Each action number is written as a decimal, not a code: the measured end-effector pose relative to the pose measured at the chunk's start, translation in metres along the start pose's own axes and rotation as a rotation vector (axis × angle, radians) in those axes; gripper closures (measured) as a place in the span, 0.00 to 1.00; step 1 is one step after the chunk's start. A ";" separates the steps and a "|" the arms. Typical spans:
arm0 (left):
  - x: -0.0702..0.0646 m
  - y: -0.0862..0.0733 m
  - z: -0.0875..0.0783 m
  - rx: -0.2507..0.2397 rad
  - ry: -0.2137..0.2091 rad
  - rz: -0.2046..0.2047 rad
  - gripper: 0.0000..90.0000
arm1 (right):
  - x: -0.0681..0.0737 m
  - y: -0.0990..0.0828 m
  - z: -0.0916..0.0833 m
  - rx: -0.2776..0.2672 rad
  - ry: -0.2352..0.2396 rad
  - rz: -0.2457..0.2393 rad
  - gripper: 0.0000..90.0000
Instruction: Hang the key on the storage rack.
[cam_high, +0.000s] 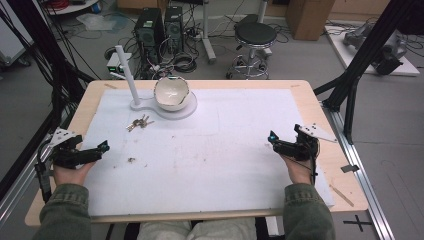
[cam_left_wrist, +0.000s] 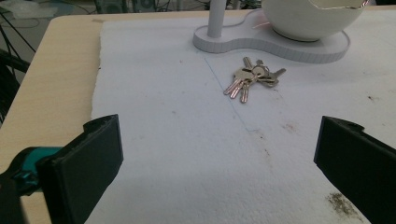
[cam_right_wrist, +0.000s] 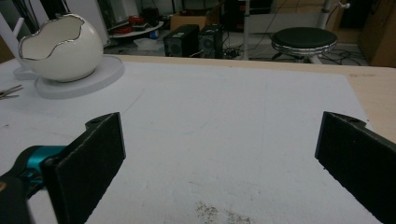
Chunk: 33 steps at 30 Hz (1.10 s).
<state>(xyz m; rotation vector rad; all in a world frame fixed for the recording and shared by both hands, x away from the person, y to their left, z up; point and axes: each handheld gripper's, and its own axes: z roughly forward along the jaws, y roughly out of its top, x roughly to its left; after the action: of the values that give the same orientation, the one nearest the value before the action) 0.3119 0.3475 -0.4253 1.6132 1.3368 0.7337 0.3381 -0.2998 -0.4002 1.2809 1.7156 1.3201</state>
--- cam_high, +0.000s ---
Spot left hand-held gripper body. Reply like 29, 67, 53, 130
49, 127, 103, 170

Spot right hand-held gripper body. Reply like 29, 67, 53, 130
275, 123, 338, 162

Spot person's left hand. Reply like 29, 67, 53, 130
53, 161, 96, 186

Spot person's right hand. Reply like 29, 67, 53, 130
282, 154, 316, 185

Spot bunch of metal keys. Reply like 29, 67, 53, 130
125, 114, 156, 133

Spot grey tape piece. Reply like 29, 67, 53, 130
340, 163, 361, 174

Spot thin wooden stick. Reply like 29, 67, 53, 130
329, 184, 355, 208

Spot white table mat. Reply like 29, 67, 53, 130
80, 87, 336, 218

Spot white stand with pole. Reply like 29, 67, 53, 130
114, 45, 199, 121

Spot small white electronic box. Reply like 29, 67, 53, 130
106, 52, 133, 75

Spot white ceramic bowl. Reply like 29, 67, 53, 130
153, 75, 191, 113

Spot black round stool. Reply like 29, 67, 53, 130
225, 21, 279, 81

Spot person's legs light trousers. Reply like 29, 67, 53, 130
136, 217, 258, 240

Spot grey desk leg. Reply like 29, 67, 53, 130
199, 0, 218, 65

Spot large black computer tower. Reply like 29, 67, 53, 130
134, 7, 166, 65

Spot clear plastic bag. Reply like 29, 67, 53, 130
75, 12, 117, 33

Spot brown cardboard box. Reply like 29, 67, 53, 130
285, 0, 336, 42

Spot white board with grey device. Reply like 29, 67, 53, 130
324, 23, 421, 78

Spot slim black computer tower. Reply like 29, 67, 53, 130
163, 5, 185, 54

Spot round white table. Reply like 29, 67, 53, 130
42, 0, 102, 16

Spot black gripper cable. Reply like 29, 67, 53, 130
34, 143, 56, 204
309, 156, 319, 186

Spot aluminium rail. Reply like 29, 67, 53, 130
0, 109, 75, 231
320, 99, 397, 240

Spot black metal frame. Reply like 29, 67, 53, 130
313, 0, 424, 145
0, 0, 96, 201

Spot coiled black cables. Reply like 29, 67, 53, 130
159, 37, 199, 74

